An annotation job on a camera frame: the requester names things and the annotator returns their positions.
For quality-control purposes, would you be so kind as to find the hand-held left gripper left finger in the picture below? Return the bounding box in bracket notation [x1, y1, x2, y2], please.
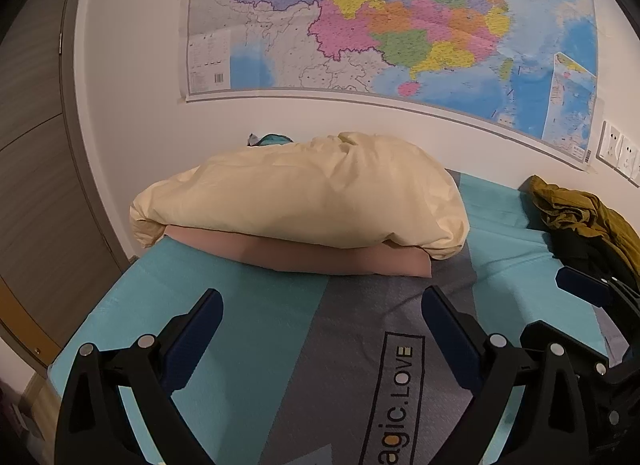
[54, 288, 224, 465]

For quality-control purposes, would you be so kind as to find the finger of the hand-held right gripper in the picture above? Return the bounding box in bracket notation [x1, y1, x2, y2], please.
[555, 266, 640, 316]
[520, 322, 609, 377]

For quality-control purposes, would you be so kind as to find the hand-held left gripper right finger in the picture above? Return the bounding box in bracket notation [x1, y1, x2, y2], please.
[421, 285, 586, 465]

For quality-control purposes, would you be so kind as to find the cream yellow shirt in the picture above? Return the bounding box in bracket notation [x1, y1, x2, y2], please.
[129, 131, 471, 261]

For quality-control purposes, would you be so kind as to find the black garment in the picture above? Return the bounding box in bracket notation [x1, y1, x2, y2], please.
[549, 229, 640, 288]

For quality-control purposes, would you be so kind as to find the olive green garment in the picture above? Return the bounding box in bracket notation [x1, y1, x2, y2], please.
[529, 174, 640, 266]

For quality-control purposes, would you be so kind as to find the teal and grey bedsheet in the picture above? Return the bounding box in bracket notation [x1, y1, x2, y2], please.
[47, 169, 640, 465]

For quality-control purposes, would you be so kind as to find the folded pink garment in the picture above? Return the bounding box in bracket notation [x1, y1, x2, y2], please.
[164, 225, 434, 279]

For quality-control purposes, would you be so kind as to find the teal patterned cloth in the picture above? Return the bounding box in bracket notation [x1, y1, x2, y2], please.
[247, 132, 297, 149]

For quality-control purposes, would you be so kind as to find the wooden door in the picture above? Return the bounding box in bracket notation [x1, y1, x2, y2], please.
[0, 0, 137, 382]

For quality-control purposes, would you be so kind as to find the white wall socket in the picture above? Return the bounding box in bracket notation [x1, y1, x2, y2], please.
[617, 132, 640, 174]
[598, 120, 623, 167]

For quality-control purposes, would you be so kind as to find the colourful wall map poster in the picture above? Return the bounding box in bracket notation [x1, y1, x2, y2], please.
[184, 0, 602, 167]

